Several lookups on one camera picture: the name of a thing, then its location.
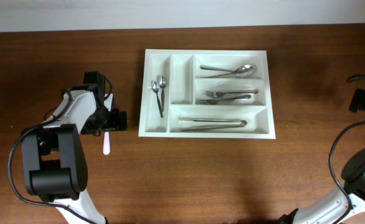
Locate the white plastic knife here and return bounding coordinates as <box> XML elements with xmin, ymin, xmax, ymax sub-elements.
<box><xmin>103</xmin><ymin>132</ymin><xmax>111</xmax><ymax>155</ymax></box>

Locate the dark metal knife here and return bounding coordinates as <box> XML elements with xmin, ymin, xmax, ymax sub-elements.
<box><xmin>158</xmin><ymin>76</ymin><xmax>167</xmax><ymax>111</ymax></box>
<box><xmin>151</xmin><ymin>81</ymin><xmax>163</xmax><ymax>118</ymax></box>

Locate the metal fork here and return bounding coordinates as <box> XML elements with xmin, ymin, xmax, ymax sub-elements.
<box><xmin>196</xmin><ymin>95</ymin><xmax>252</xmax><ymax>105</ymax></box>
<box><xmin>204</xmin><ymin>89</ymin><xmax>259</xmax><ymax>98</ymax></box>

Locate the metal spoon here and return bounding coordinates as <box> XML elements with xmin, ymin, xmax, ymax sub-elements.
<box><xmin>199</xmin><ymin>63</ymin><xmax>258</xmax><ymax>77</ymax></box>
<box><xmin>201</xmin><ymin>67</ymin><xmax>254</xmax><ymax>78</ymax></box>

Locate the dark metal rod utensil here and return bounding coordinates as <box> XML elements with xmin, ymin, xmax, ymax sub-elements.
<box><xmin>179</xmin><ymin>118</ymin><xmax>248</xmax><ymax>132</ymax></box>

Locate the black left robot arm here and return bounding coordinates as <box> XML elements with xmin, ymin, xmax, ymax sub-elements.
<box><xmin>11</xmin><ymin>72</ymin><xmax>127</xmax><ymax>223</ymax></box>

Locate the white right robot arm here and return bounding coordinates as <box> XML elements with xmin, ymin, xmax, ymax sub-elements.
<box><xmin>277</xmin><ymin>121</ymin><xmax>365</xmax><ymax>224</ymax></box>

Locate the white plastic cutlery tray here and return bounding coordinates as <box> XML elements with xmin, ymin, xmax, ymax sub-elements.
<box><xmin>138</xmin><ymin>49</ymin><xmax>276</xmax><ymax>139</ymax></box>

